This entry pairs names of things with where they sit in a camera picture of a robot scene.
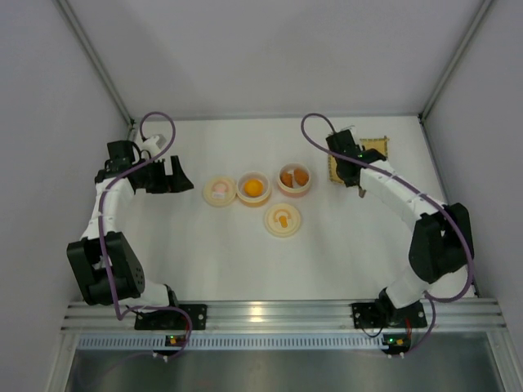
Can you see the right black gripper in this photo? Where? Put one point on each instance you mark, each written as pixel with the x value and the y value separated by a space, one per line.
pixel 348 175

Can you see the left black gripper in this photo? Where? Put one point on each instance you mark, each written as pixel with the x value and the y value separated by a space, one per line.
pixel 162 176

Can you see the fried food piece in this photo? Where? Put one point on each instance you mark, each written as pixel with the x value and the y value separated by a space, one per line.
pixel 286 179
pixel 300 176

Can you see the round orange food piece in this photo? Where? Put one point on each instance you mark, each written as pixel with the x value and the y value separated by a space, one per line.
pixel 253 188

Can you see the cream lid orange handle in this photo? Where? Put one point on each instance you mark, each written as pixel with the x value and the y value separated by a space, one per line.
pixel 282 220

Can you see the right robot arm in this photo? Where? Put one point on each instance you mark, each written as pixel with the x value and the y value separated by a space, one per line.
pixel 441 242

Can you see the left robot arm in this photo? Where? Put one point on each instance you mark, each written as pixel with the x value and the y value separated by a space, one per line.
pixel 104 265

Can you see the pink lunch bowl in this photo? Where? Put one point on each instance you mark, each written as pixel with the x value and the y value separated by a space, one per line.
pixel 296 191

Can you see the orange lunch bowl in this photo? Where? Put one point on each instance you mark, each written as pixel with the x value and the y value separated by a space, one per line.
pixel 253 202

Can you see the bamboo mat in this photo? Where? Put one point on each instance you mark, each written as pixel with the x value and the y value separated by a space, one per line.
pixel 379 144

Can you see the cream lid pink handle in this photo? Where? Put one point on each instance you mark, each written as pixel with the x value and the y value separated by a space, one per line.
pixel 220 191

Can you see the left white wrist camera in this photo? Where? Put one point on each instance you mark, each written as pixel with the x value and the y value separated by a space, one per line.
pixel 154 145

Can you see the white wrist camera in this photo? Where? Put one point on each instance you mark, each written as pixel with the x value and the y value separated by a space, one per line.
pixel 354 133
pixel 154 145

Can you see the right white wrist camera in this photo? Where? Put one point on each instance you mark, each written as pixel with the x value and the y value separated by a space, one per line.
pixel 354 133

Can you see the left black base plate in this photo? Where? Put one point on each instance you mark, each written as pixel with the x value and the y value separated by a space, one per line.
pixel 197 312

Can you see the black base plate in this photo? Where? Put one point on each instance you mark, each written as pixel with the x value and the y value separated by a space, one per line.
pixel 197 312
pixel 366 315

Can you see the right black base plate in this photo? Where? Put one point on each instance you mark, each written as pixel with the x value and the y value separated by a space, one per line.
pixel 366 315

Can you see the aluminium mounting rail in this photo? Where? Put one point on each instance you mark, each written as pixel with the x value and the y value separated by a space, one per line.
pixel 281 325

